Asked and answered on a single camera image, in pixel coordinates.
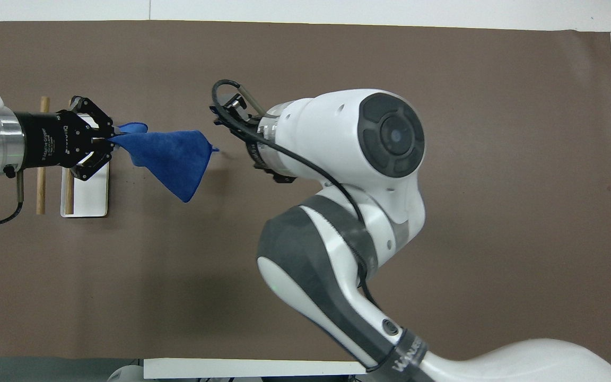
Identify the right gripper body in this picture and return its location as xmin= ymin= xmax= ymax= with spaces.
xmin=210 ymin=104 xmax=265 ymax=171

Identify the blue towel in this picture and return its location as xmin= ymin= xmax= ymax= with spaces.
xmin=108 ymin=122 xmax=221 ymax=204

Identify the black cable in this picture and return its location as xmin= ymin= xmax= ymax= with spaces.
xmin=0 ymin=164 xmax=25 ymax=227
xmin=211 ymin=80 xmax=386 ymax=311

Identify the white rack with wooden bars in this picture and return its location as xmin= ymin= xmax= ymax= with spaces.
xmin=36 ymin=96 xmax=110 ymax=219

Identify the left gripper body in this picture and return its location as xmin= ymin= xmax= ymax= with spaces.
xmin=15 ymin=109 xmax=94 ymax=171

